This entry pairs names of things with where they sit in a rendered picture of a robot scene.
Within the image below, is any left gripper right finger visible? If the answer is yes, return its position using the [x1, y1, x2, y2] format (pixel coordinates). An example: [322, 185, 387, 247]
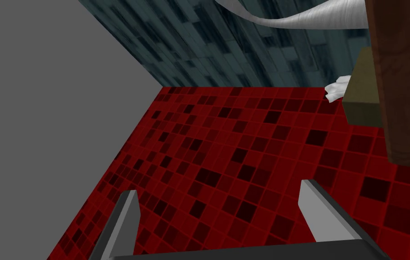
[297, 178, 373, 243]

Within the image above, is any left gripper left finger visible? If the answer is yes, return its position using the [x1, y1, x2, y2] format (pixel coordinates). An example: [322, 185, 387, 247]
[90, 189, 142, 260]

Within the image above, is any brown wooden shelf unit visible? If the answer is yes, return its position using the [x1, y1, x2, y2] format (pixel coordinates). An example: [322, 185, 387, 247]
[364, 0, 410, 167]

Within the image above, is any olive tissue box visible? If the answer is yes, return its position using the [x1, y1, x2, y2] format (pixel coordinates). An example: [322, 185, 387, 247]
[324, 46, 385, 128]

